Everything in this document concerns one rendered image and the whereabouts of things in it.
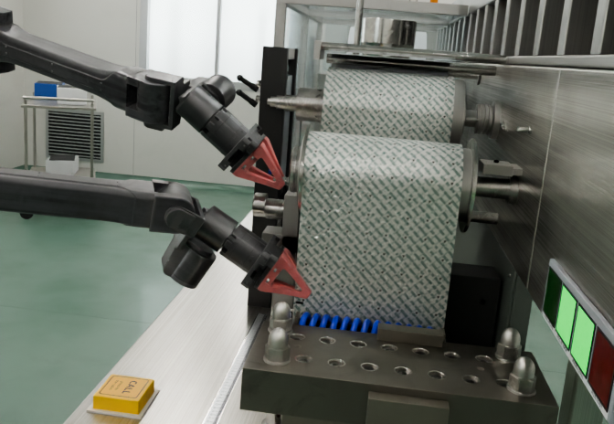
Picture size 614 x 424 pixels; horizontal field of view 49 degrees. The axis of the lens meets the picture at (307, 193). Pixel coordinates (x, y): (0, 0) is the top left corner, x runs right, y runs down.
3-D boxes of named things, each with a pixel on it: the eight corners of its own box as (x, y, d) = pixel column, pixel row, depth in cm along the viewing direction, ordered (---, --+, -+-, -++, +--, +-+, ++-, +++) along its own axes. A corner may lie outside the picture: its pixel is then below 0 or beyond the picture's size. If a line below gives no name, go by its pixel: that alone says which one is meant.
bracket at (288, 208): (256, 352, 120) (267, 186, 114) (291, 356, 120) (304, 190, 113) (250, 364, 116) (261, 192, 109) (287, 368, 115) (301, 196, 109)
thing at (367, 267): (292, 321, 106) (301, 207, 102) (442, 338, 104) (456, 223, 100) (291, 322, 105) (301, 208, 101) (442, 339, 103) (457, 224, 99)
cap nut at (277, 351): (265, 352, 91) (268, 321, 90) (291, 355, 91) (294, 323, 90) (260, 364, 88) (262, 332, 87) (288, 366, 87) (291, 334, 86)
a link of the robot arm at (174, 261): (174, 205, 96) (168, 183, 103) (131, 268, 97) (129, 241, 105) (241, 240, 101) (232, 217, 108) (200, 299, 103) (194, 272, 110)
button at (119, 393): (111, 386, 104) (111, 373, 104) (154, 392, 104) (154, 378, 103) (91, 409, 98) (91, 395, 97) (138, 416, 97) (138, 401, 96)
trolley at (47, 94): (29, 195, 597) (27, 79, 576) (97, 196, 615) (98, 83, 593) (18, 221, 512) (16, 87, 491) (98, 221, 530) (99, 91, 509)
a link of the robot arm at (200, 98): (165, 111, 103) (186, 86, 101) (183, 98, 109) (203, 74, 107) (199, 142, 104) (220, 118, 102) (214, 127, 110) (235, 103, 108)
